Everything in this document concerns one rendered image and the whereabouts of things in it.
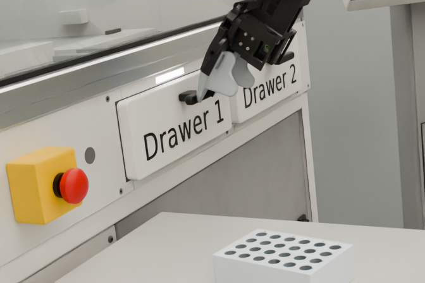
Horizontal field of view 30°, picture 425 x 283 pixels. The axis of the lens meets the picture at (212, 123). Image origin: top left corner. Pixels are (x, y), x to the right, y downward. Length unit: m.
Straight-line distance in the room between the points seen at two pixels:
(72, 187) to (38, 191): 0.04
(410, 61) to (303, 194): 0.53
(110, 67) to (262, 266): 0.37
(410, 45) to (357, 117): 0.84
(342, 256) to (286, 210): 0.79
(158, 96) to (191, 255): 0.26
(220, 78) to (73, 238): 0.30
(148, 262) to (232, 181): 0.47
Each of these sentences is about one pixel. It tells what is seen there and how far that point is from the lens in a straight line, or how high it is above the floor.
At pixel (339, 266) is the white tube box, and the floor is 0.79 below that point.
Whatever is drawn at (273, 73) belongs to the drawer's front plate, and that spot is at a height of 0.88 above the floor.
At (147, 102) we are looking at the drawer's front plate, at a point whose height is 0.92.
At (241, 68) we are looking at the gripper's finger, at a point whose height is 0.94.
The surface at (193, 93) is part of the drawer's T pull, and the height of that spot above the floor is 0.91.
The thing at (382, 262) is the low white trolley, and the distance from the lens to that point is 0.90.
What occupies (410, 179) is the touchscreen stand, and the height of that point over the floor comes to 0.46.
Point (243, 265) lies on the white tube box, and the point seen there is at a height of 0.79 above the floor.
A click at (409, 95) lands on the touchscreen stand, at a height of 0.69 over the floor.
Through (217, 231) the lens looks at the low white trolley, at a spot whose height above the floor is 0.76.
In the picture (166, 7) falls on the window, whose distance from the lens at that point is 1.22.
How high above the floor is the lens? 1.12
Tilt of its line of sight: 13 degrees down
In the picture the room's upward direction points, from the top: 7 degrees counter-clockwise
